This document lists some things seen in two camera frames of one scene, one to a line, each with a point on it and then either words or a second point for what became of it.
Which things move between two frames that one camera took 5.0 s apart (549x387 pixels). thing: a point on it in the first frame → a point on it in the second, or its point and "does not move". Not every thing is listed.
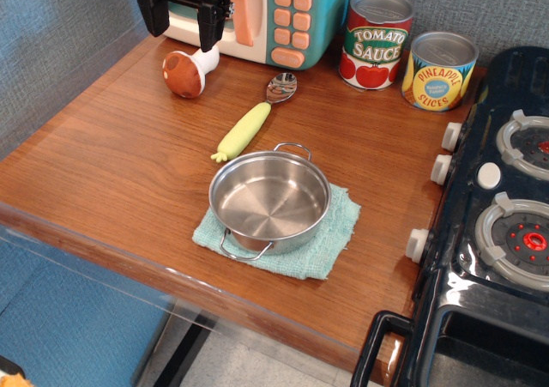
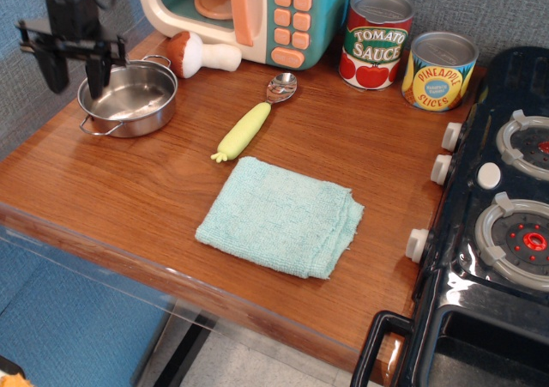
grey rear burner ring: [520, 118] does not move
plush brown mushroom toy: [185, 75] → [188, 55]
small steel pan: [268, 197] → [140, 99]
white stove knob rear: [451, 136] does not move
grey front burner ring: [494, 256] does not move
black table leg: [177, 357] does not move
